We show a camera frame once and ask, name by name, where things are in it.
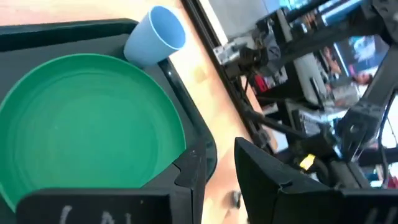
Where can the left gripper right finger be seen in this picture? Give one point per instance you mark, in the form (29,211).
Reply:
(280,199)

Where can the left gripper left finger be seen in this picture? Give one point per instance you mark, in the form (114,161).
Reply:
(109,208)

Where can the metal spoon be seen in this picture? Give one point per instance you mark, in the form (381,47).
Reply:
(236,199)

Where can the green plate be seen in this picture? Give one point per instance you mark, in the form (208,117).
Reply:
(87,124)

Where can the blue cup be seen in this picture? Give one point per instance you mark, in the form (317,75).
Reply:
(149,43)

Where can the dark green tray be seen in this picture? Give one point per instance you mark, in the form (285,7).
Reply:
(31,40)

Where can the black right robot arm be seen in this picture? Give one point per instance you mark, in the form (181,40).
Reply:
(362,115)

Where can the yellow plug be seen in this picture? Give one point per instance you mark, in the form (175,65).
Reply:
(308,161)

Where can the black aluminium table frame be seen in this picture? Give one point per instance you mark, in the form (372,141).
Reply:
(232,84)

